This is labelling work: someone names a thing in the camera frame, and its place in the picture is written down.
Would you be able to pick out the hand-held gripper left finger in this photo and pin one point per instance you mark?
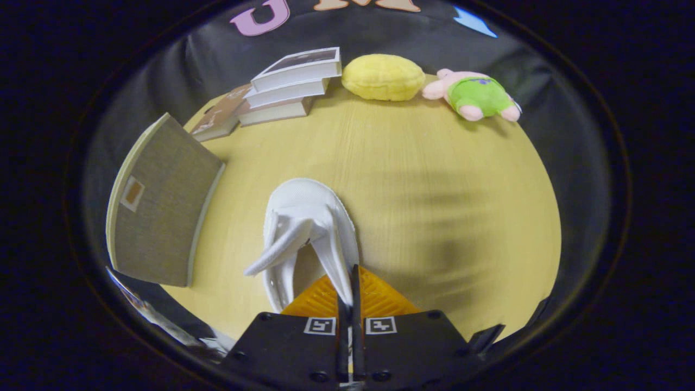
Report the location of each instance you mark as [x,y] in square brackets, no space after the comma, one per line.
[282,347]

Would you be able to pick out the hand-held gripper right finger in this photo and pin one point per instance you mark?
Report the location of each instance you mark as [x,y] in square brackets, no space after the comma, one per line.
[357,326]

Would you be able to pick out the plain white book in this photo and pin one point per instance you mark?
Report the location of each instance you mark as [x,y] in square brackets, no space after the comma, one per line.
[288,93]

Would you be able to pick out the flat brown book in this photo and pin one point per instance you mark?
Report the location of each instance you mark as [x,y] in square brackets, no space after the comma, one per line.
[220,117]

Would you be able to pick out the grey fabric storage box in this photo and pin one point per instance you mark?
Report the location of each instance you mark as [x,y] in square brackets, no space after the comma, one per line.
[163,217]

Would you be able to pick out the yellow round plush toy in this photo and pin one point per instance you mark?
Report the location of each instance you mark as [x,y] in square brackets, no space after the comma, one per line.
[383,76]

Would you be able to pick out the white canvas shoe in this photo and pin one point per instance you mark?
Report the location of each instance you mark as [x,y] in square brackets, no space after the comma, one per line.
[304,201]

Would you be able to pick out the white book with portrait cover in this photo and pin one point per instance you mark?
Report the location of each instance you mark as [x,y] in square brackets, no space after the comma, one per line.
[298,68]

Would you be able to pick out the thick book with brown cover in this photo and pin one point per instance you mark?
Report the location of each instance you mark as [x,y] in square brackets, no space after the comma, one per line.
[271,113]

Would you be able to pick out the pink and green plush toy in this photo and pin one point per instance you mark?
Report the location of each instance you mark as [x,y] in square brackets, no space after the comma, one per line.
[478,95]

